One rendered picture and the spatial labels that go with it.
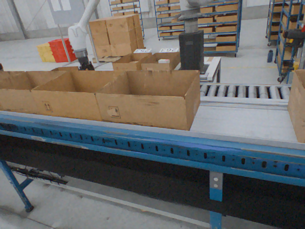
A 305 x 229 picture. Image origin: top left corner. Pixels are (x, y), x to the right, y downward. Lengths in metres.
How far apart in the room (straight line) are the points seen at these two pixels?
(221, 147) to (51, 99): 0.80
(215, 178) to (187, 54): 1.22
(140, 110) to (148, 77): 0.30
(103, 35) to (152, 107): 5.09
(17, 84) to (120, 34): 4.17
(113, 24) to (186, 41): 3.91
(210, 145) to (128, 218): 1.10
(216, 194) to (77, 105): 0.71
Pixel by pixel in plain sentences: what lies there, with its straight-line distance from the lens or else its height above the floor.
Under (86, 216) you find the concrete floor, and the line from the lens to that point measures 1.83.
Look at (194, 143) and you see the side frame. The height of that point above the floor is 0.90.
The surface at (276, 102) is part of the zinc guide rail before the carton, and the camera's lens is 1.09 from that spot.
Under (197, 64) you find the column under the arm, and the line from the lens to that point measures 1.86.
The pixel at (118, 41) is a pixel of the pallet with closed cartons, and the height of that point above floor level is 0.52.
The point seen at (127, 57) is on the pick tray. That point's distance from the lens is 2.45.
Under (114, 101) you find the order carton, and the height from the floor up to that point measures 1.02.
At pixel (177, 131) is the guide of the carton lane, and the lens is 0.79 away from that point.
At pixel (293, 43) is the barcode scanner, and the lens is 1.62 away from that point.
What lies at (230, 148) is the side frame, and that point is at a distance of 0.75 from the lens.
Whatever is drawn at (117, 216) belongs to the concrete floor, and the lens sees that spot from 1.75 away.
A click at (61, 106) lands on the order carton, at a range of 1.09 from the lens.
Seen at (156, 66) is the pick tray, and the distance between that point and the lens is 1.94.
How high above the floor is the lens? 1.37
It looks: 28 degrees down
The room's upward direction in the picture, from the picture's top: 8 degrees counter-clockwise
